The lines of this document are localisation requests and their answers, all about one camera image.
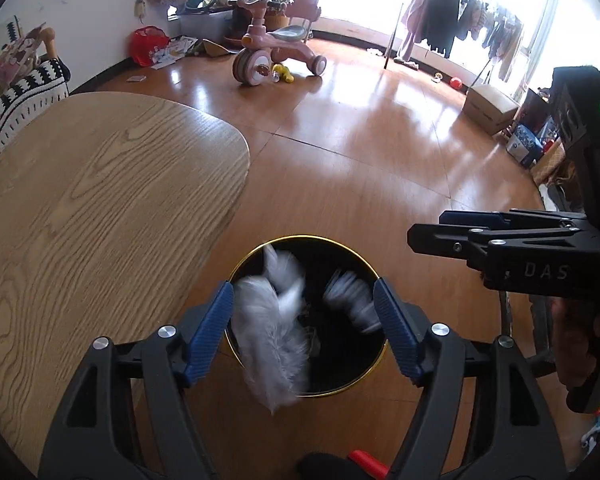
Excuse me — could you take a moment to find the red plastic bag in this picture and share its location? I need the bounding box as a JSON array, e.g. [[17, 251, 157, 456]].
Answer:
[[128, 25, 171, 67]]

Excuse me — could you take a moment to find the oval wooden table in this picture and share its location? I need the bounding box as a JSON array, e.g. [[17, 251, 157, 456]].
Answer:
[[0, 91, 250, 471]]

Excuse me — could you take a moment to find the black white striped sofa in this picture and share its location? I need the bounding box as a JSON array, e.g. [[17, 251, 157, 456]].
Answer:
[[0, 20, 71, 156]]

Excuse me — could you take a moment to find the beige storage box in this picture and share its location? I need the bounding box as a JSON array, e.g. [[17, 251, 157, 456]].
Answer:
[[462, 84, 518, 136]]

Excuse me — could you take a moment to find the pink children tricycle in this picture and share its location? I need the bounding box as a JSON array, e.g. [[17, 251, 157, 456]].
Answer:
[[228, 0, 327, 87]]

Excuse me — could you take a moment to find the black metal chair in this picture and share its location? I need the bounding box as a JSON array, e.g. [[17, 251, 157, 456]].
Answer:
[[498, 292, 556, 378]]

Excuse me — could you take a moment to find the black gold-rimmed trash bin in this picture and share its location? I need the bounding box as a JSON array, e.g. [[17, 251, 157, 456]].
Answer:
[[223, 233, 389, 399]]

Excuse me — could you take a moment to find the clothes rack with garments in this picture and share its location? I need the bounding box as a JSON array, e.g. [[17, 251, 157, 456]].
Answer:
[[385, 0, 524, 81]]

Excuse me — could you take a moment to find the white tissue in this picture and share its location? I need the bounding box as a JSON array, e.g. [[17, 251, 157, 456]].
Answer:
[[228, 243, 382, 413]]

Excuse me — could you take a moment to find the yellow toy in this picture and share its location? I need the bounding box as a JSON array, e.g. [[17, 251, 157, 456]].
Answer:
[[272, 63, 294, 84]]

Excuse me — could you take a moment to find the pink patterned cushion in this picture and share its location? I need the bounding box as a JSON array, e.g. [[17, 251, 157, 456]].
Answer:
[[0, 22, 46, 89]]

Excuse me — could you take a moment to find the right hand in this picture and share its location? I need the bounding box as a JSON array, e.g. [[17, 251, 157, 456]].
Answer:
[[550, 298, 600, 390]]

